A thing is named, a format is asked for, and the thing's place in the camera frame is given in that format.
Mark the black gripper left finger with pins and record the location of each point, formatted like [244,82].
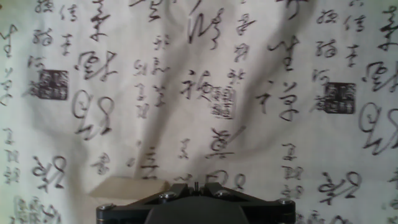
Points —
[149,202]

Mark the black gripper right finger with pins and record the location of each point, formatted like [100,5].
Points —
[258,207]

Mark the light wooden cube block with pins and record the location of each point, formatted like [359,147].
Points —
[130,188]

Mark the beige calligraphy print cloth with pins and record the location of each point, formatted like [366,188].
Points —
[280,109]

